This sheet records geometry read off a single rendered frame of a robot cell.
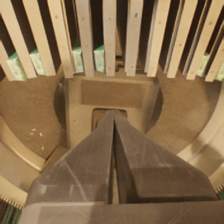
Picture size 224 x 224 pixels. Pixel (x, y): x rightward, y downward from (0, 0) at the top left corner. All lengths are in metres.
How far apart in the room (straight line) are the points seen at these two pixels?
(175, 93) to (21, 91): 1.11
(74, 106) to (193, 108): 0.93
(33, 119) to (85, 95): 0.67
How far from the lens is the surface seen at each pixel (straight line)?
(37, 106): 1.60
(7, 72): 0.25
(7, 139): 1.78
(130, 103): 1.16
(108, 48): 0.21
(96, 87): 1.10
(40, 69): 0.24
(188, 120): 1.73
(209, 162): 1.77
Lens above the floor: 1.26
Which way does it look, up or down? 54 degrees down
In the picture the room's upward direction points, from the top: 177 degrees clockwise
